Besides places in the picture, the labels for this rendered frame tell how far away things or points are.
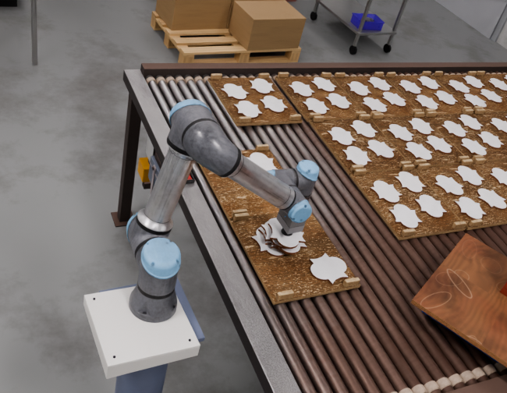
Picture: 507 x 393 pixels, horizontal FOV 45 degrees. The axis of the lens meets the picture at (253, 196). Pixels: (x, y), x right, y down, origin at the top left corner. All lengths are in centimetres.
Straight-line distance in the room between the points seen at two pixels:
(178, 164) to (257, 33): 364
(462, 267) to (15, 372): 192
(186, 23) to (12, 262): 289
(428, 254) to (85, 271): 175
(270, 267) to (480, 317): 72
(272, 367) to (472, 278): 82
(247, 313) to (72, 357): 117
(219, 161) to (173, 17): 383
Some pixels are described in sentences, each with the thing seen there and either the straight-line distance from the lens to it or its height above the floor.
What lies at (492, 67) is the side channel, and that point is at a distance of 434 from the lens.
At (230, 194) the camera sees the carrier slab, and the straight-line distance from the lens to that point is 239.
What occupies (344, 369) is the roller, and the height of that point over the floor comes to 92.
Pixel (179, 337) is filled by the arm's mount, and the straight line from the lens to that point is 190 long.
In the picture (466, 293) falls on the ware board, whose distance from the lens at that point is 223.
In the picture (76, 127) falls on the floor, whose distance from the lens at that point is 428.
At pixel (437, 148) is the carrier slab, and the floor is 95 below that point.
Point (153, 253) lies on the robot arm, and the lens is 180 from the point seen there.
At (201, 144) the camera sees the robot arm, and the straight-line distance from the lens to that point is 161.
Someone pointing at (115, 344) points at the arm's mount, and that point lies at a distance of 186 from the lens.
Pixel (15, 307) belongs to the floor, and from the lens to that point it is 315.
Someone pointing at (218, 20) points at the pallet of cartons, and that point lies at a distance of 560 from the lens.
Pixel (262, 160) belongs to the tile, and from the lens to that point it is 260.
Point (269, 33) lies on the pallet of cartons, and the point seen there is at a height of 29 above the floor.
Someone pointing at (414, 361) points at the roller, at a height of 92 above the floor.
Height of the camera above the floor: 243
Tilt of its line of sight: 38 degrees down
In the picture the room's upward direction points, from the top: 15 degrees clockwise
